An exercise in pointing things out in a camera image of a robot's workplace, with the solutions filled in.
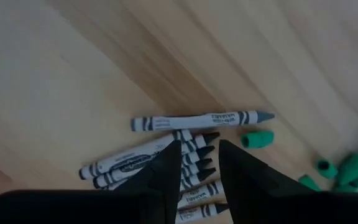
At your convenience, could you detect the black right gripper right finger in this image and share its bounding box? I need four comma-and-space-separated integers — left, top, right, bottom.
218, 139, 323, 224

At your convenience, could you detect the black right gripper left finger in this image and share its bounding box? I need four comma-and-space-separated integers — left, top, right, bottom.
113, 139, 183, 224

